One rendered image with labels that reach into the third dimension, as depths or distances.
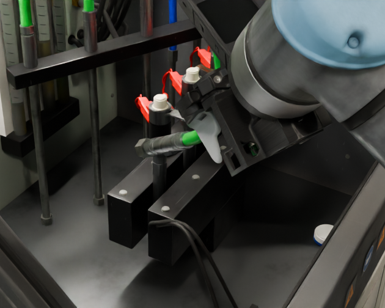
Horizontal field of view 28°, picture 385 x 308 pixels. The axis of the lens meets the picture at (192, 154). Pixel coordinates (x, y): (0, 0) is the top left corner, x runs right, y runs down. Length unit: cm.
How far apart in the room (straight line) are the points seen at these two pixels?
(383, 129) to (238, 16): 20
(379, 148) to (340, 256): 54
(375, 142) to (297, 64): 6
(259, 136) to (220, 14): 10
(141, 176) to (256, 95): 53
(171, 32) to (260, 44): 66
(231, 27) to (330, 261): 45
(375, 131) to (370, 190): 65
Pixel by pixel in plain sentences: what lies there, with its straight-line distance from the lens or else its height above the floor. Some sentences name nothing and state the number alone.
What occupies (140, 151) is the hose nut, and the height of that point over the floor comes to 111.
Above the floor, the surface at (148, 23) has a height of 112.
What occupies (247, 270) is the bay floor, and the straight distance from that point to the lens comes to 111.
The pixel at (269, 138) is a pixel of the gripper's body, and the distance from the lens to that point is 57.
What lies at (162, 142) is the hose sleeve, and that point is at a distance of 80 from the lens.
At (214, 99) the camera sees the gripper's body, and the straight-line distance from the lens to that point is 60.
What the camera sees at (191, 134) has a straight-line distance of 76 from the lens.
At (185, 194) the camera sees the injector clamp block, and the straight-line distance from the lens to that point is 99.
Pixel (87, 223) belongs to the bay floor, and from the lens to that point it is 118.
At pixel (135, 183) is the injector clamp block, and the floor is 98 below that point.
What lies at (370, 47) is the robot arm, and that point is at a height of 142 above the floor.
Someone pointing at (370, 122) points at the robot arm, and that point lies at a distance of 44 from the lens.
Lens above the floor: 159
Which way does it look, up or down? 35 degrees down
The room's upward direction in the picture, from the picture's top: 2 degrees clockwise
